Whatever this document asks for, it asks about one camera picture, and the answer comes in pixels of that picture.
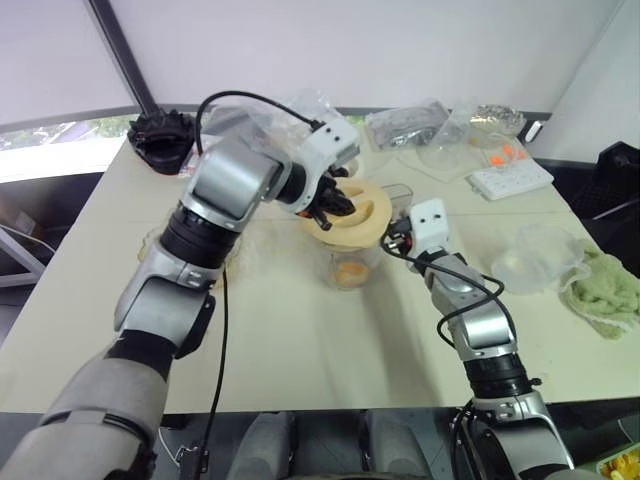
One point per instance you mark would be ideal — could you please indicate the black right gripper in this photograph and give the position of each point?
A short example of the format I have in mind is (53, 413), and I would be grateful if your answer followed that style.
(400, 240)

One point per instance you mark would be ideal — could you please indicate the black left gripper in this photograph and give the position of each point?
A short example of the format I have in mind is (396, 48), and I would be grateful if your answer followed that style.
(330, 192)

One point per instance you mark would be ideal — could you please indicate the cream blender lid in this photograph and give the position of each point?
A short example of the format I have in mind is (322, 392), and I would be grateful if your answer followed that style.
(360, 220)

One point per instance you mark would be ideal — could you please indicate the clear plastic blender jar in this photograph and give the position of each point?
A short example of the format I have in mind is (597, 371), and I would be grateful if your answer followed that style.
(372, 260)

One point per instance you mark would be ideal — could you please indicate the orange fruit piece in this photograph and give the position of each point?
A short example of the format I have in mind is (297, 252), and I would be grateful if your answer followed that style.
(350, 274)

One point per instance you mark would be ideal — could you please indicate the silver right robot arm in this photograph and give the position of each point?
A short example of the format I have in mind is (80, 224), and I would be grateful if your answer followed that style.
(480, 330)

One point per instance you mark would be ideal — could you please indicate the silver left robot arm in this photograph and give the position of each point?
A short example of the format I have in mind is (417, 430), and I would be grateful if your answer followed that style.
(150, 300)

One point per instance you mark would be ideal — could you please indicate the tray of yellow food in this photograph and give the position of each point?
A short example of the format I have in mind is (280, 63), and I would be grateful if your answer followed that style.
(620, 467)

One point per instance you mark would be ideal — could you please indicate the clear plastic cup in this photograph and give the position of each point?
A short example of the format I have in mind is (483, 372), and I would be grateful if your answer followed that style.
(447, 162)

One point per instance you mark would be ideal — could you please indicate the clear plastic bag with papers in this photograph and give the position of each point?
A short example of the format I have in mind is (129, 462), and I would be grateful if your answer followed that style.
(280, 120)

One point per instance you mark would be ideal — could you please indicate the white power strip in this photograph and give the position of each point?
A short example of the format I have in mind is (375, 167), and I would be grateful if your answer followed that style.
(510, 181)

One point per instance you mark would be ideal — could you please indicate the small clear plastic bag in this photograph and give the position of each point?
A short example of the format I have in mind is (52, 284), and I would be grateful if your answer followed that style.
(460, 122)

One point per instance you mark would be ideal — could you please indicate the white socket strip orange switches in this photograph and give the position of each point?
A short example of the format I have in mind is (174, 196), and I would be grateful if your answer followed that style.
(505, 155)

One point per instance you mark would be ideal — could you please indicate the clear plastic bowl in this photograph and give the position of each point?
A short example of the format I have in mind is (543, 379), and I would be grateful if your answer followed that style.
(535, 260)

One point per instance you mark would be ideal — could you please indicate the red printed plastic packet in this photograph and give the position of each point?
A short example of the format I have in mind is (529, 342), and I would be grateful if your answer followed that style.
(187, 162)

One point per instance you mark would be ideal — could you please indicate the silver foil bag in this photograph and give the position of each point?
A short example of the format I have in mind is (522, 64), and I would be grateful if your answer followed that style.
(500, 119)

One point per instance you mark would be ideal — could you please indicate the small white device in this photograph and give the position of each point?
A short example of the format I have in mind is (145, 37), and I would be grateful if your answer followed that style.
(533, 131)

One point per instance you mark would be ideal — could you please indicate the green towel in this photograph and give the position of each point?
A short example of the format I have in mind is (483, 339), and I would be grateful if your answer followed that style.
(605, 295)

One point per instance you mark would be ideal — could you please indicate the black chair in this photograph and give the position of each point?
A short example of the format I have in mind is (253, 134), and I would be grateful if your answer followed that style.
(610, 190)

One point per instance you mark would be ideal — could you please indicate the grey rounded shape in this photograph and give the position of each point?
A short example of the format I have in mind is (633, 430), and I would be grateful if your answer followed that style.
(260, 445)

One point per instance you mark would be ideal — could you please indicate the dark metal pole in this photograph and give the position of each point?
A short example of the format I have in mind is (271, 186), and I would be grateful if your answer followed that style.
(127, 65)

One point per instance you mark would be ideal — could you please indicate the grey side furniture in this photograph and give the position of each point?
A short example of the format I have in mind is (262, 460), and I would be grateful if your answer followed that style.
(22, 250)

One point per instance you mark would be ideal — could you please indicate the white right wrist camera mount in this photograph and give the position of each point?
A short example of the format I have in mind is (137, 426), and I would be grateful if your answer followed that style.
(430, 222)

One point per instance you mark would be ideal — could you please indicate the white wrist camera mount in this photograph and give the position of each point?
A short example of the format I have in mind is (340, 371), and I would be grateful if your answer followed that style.
(330, 145)
(430, 222)

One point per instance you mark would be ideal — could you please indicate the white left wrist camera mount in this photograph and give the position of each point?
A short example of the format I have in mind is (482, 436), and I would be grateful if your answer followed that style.
(330, 145)

